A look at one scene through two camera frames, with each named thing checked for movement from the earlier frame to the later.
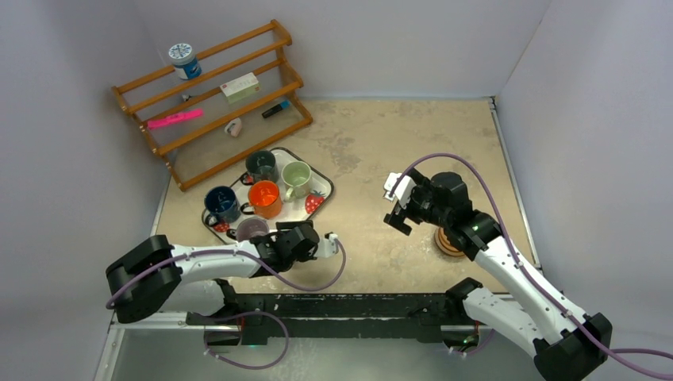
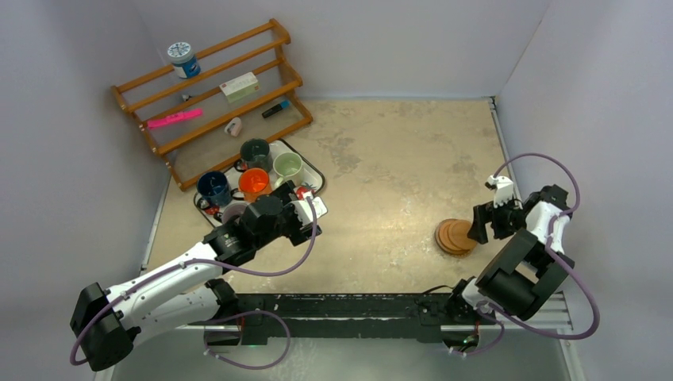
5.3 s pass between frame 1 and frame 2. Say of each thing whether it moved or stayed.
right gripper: moved
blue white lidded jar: stayed
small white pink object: stayed
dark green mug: moved
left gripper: moved
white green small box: stayed
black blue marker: stayed
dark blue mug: moved
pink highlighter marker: stayed
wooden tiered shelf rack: stayed
